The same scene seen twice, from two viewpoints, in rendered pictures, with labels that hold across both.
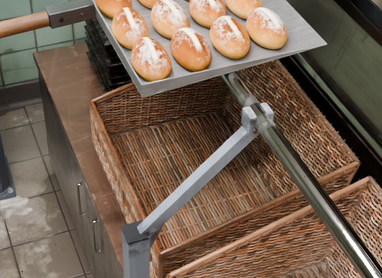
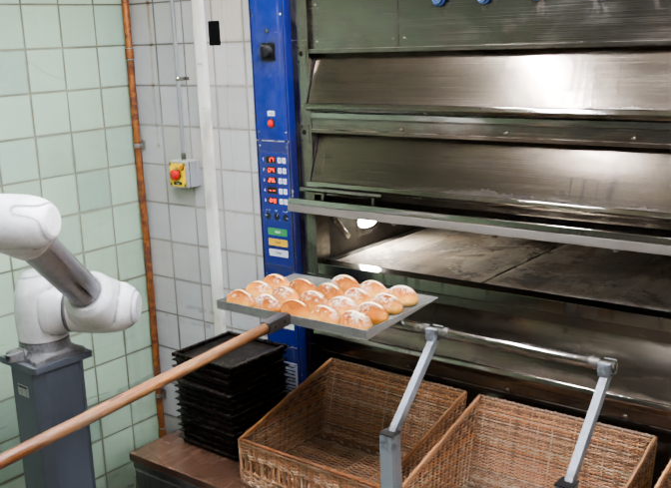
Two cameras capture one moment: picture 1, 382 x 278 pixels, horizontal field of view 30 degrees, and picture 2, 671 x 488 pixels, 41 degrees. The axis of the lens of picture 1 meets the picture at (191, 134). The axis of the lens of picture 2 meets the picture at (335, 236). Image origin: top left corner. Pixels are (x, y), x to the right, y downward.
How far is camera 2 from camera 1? 1.57 m
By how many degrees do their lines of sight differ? 38
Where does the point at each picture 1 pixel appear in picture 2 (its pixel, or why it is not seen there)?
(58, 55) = (154, 447)
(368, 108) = (458, 350)
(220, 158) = (424, 363)
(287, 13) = not seen: hidden behind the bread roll
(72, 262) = not seen: outside the picture
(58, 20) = (274, 327)
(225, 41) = (390, 303)
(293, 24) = not seen: hidden behind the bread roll
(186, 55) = (376, 313)
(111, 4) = (302, 309)
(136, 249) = (395, 443)
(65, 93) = (186, 465)
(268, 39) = (409, 298)
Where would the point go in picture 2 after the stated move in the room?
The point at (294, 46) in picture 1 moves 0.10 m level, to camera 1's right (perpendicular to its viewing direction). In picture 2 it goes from (421, 302) to (450, 296)
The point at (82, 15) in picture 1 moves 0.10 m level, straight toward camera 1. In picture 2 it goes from (285, 321) to (307, 329)
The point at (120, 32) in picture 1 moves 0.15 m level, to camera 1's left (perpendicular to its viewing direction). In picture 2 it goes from (325, 316) to (275, 326)
